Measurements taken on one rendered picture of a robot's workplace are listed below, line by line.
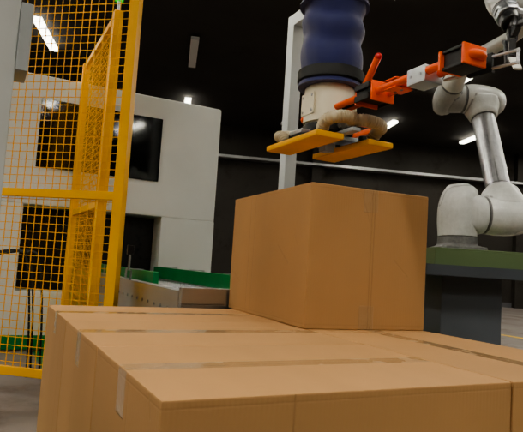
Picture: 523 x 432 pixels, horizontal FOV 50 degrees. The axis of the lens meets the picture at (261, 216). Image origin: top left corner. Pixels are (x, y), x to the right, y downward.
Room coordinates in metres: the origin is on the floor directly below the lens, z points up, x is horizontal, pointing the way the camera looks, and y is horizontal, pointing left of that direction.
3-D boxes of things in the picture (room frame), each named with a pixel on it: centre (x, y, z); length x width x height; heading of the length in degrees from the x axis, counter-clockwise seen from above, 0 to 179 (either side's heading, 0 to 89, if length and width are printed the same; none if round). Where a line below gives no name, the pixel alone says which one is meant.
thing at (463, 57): (1.31, -0.46, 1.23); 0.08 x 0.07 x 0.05; 26
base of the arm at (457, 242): (2.28, -0.80, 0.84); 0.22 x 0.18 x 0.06; 2
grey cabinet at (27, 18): (2.42, 1.11, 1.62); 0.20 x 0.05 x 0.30; 27
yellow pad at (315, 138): (1.81, -0.12, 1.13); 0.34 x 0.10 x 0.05; 26
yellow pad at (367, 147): (1.90, -0.29, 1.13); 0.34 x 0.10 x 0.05; 26
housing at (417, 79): (1.44, -0.41, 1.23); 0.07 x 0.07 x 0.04; 26
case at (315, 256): (1.87, -0.20, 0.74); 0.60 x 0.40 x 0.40; 23
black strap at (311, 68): (1.86, -0.21, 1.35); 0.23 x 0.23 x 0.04
